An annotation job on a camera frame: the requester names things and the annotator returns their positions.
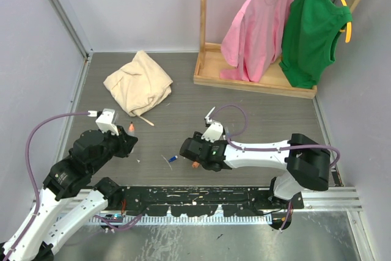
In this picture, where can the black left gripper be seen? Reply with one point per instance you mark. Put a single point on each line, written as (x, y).
(126, 142)

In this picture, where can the small blue pen cap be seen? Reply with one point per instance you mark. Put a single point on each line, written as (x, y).
(172, 159)

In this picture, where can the green tank top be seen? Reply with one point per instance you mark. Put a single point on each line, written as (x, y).
(310, 39)

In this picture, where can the wooden clothes rack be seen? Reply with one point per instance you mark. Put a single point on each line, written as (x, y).
(211, 61)

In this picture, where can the aluminium frame rail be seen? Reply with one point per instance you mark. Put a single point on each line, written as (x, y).
(64, 12)

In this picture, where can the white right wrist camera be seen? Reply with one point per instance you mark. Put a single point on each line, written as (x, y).
(214, 130)

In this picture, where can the pink t-shirt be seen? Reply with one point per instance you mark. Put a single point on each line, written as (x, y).
(254, 39)

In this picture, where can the orange highlighter cap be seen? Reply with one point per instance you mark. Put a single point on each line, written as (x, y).
(195, 165)

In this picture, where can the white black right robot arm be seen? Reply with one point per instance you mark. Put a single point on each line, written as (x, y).
(305, 164)

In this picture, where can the grey highlighter orange tip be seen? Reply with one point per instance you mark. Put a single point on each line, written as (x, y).
(131, 130)

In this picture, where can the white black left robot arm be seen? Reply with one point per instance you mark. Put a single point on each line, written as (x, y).
(43, 233)

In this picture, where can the white marker blue end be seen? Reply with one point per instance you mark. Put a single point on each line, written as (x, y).
(210, 112)

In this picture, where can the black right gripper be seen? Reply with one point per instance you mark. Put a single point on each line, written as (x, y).
(197, 137)

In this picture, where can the beige cloth bag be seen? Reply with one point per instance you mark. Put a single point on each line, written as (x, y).
(139, 85)

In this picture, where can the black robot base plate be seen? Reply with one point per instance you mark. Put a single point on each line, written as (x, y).
(195, 201)

